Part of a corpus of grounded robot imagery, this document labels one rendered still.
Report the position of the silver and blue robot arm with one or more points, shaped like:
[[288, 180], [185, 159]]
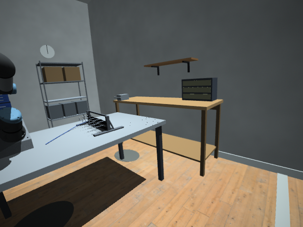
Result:
[[11, 128]]

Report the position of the black network patch panel rack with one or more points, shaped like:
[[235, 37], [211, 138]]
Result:
[[105, 125]]

